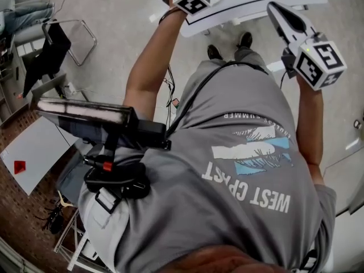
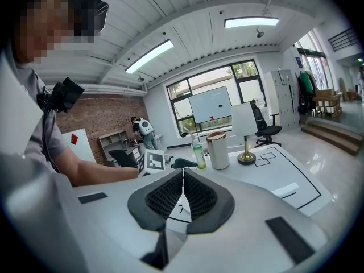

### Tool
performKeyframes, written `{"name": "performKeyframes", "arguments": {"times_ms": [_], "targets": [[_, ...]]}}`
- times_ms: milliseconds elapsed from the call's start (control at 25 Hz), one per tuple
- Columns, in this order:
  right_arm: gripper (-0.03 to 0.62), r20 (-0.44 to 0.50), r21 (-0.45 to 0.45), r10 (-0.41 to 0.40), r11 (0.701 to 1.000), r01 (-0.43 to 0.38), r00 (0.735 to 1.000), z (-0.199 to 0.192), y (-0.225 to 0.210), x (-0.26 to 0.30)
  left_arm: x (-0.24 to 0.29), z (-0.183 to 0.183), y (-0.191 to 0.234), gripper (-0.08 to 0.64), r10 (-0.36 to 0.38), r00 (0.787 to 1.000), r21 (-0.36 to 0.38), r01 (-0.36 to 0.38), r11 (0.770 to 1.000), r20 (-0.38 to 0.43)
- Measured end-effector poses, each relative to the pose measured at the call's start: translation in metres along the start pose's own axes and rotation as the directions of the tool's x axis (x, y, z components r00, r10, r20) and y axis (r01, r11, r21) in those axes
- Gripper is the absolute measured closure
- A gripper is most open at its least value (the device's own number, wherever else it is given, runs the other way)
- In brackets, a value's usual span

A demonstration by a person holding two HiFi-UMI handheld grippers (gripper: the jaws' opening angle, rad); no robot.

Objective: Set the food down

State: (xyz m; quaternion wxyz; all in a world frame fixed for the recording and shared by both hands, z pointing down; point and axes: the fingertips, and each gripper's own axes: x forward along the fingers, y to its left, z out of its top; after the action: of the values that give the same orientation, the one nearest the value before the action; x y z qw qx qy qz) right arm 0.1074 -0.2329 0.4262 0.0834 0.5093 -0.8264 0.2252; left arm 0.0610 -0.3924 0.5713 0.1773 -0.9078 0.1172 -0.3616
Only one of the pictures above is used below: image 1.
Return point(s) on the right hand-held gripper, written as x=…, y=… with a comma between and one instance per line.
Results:
x=315, y=58

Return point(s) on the person's left forearm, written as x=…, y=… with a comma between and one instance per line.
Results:
x=148, y=61

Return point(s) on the person's right forearm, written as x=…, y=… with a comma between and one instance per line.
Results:
x=310, y=124

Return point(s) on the dark wristband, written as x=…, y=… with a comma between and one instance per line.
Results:
x=167, y=14

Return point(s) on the person's left dark shoe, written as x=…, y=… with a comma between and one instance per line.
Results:
x=214, y=52

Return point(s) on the person's dark shoe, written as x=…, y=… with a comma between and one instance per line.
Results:
x=214, y=52
x=245, y=39

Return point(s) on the person's right dark shoe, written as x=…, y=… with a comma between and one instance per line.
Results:
x=245, y=39

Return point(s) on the person's grey trousers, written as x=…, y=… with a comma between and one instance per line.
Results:
x=247, y=57

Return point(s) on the white power strip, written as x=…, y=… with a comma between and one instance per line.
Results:
x=71, y=88

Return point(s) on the grey printed t-shirt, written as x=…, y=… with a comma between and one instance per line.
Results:
x=221, y=181

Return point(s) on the black chest-mounted device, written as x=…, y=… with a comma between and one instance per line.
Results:
x=94, y=115

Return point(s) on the black garment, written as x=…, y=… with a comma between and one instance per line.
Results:
x=48, y=53

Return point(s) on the white flat board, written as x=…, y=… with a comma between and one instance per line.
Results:
x=37, y=149

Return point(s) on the red triangular object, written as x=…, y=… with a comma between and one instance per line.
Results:
x=20, y=167

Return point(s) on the white metal rack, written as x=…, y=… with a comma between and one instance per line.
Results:
x=76, y=243

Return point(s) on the metal frame chair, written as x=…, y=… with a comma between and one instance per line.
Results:
x=85, y=36

